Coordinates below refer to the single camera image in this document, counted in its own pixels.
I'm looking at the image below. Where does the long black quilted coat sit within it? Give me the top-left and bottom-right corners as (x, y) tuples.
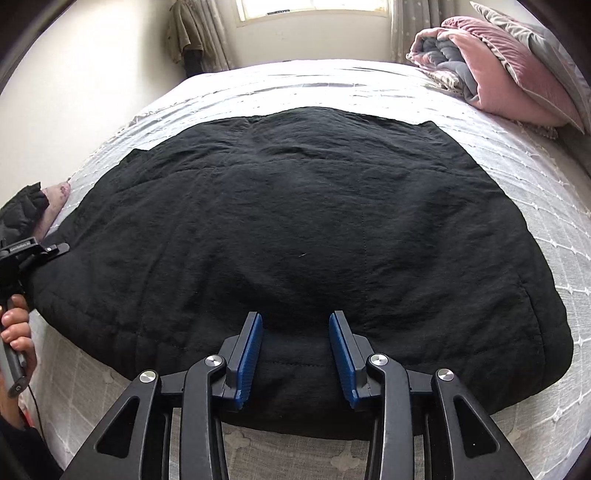
(29, 107), (573, 439)

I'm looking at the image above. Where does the bright bedroom window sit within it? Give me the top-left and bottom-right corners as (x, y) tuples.
(235, 0), (389, 21)

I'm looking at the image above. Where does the person's left hand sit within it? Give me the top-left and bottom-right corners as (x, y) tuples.
(1, 294), (37, 399)

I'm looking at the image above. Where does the black puffer jacket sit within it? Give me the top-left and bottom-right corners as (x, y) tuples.
(0, 183), (49, 247)

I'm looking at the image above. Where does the pink floral pillow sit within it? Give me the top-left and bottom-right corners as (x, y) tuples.
(33, 181), (71, 242)

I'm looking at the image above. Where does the hanging brown jacket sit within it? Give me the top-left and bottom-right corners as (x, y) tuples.
(165, 1), (204, 78)

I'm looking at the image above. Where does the left grey curtain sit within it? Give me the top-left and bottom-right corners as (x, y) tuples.
(191, 0), (236, 73)

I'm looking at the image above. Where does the grey curtain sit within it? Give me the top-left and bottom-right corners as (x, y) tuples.
(191, 0), (236, 73)
(388, 0), (457, 64)

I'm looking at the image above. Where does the pink velvet pillow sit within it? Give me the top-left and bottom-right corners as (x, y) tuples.
(442, 16), (586, 134)

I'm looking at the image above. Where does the folded pink grey duvet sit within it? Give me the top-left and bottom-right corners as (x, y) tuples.
(407, 27), (561, 127)

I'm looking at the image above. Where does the grey satin pillow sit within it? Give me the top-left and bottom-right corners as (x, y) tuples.
(471, 1), (590, 134)

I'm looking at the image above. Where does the right grey curtain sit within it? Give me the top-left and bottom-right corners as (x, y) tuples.
(388, 0), (457, 64)

